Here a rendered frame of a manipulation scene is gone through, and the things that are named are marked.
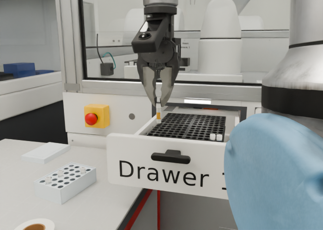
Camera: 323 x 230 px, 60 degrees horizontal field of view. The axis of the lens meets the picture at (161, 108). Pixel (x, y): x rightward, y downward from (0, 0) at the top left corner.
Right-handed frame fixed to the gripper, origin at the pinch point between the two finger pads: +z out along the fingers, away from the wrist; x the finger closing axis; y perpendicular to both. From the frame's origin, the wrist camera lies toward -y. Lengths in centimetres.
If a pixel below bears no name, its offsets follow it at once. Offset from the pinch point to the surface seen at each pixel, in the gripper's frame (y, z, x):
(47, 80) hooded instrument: 59, 5, 76
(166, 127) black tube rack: 8.4, 8.5, 0.4
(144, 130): 7.3, 9.4, 6.0
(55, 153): 11.1, 20.9, 37.1
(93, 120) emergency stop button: 17.0, 11.0, 26.7
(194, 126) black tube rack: 11.8, 8.8, -6.4
